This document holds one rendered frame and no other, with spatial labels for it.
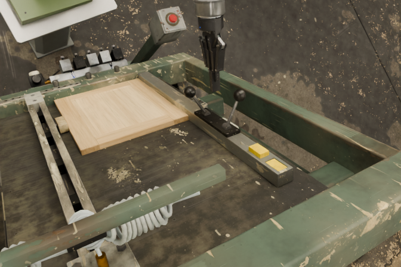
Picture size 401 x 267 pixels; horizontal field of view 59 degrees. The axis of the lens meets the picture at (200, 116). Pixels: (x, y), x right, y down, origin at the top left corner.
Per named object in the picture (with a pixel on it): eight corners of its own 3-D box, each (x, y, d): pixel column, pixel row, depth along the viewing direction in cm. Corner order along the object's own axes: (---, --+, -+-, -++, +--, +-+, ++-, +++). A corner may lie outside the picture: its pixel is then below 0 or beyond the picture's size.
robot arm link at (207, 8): (213, -9, 107) (215, 12, 110) (187, -4, 103) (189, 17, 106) (231, -6, 100) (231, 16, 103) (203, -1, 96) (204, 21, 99)
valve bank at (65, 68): (120, 51, 193) (129, 35, 171) (128, 75, 193) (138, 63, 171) (22, 73, 173) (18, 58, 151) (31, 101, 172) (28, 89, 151)
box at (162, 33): (167, 20, 187) (179, 5, 171) (175, 41, 187) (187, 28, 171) (147, 24, 182) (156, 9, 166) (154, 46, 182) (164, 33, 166)
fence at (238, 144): (148, 78, 165) (147, 71, 163) (292, 180, 89) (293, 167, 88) (138, 81, 163) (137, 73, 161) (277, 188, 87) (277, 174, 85)
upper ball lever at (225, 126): (226, 129, 109) (242, 89, 107) (233, 134, 106) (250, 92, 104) (216, 127, 107) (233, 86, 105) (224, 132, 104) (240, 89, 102)
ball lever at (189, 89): (208, 109, 119) (188, 81, 111) (215, 113, 116) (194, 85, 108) (200, 117, 118) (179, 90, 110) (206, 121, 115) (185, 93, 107)
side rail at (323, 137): (196, 78, 178) (194, 56, 173) (407, 192, 90) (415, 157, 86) (186, 81, 175) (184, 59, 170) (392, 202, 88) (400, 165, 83)
